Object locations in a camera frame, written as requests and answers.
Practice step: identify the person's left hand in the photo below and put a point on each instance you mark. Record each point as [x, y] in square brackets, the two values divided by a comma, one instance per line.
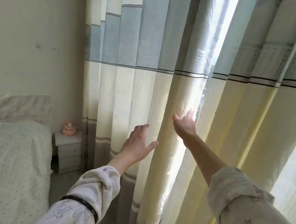
[135, 147]

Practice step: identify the person's right hand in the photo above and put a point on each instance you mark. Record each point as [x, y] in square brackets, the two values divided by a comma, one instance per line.
[186, 126]

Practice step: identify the person's right thumb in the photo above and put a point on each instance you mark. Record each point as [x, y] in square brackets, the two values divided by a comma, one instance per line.
[176, 119]

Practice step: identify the person's left thumb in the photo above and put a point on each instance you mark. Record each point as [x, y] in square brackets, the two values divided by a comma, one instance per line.
[152, 145]

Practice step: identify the striped blue and cream curtain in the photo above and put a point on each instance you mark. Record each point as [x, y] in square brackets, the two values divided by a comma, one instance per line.
[140, 88]
[242, 112]

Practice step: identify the person's right forearm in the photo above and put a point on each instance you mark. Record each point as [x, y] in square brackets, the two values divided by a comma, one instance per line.
[233, 198]

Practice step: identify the person's left forearm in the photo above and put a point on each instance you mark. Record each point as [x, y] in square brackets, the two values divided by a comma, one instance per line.
[89, 188]

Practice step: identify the pink plush toy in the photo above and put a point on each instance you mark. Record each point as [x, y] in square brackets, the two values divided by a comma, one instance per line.
[69, 129]

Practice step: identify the white nightstand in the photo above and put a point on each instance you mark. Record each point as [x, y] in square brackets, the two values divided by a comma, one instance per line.
[67, 152]

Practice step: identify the black wrist band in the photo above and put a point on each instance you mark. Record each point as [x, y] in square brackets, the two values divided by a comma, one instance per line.
[80, 200]

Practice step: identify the white padded headboard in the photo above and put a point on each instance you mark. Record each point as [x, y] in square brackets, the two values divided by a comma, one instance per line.
[11, 106]

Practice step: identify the bed with white dotted sheet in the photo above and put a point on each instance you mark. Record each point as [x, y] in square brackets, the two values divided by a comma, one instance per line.
[7, 169]

